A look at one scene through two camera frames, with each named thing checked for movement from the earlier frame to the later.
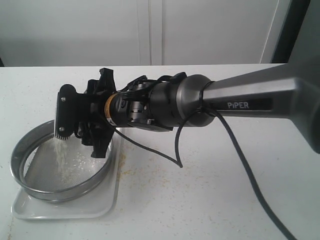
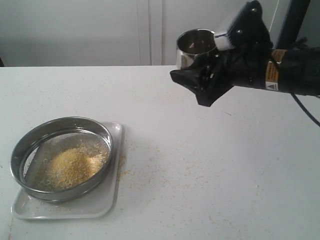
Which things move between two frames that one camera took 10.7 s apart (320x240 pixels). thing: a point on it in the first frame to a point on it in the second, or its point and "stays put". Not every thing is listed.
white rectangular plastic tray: (103, 203) stays put
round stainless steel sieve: (46, 168) stays put
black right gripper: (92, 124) to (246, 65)
